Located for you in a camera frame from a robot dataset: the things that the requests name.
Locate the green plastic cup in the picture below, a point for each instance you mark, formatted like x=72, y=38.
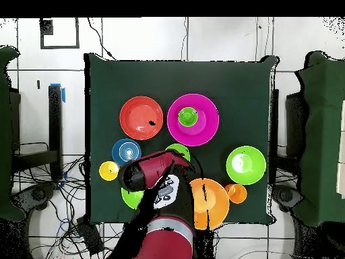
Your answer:
x=187, y=116

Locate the pink plastic bowl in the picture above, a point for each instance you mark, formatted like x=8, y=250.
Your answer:
x=207, y=129

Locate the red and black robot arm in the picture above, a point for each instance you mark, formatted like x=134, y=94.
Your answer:
x=167, y=242

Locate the red plastic bowl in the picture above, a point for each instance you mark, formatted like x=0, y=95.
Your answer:
x=137, y=113

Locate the blue plastic bowl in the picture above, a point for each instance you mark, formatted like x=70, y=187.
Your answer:
x=118, y=153

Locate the dark green table cloth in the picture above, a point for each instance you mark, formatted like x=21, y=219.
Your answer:
x=175, y=81

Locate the large orange plastic bowl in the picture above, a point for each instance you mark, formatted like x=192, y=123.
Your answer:
x=215, y=199

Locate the yellow plastic cup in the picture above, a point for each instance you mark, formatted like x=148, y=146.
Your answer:
x=107, y=172

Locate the orange plastic cup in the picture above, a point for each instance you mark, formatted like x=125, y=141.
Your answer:
x=237, y=194

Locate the black metal stand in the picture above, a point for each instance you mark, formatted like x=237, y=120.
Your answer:
x=274, y=135
x=55, y=129

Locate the black chair base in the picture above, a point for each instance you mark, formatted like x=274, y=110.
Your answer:
x=35, y=194

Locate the green cloth side table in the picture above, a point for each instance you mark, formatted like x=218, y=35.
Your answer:
x=5, y=135
x=323, y=135

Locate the white box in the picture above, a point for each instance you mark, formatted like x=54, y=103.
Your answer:
x=341, y=148

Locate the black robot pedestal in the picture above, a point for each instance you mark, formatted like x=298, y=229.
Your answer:
x=204, y=245

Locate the black square floor frame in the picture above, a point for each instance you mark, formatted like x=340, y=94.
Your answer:
x=45, y=27

